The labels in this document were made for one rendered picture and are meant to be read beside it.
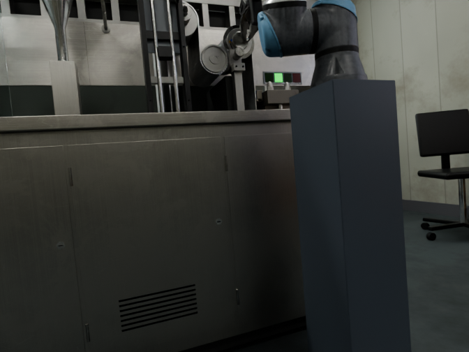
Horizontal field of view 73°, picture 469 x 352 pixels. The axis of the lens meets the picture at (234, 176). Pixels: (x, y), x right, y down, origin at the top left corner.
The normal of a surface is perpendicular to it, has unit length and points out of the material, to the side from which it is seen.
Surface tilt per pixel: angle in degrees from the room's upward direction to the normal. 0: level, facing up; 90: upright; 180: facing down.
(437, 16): 90
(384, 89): 90
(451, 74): 90
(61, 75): 90
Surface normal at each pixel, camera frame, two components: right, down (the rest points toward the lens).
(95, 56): 0.33, 0.02
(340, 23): 0.00, 0.04
